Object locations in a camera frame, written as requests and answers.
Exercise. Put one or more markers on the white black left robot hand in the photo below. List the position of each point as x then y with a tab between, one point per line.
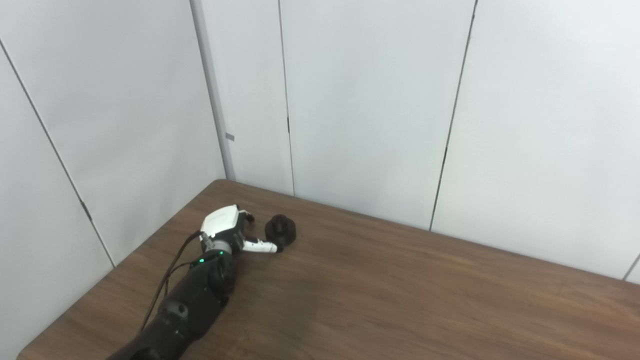
221	222

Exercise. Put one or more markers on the round black part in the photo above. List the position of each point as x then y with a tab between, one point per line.
281	229

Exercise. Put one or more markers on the grey metal pole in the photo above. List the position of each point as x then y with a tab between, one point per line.
212	90

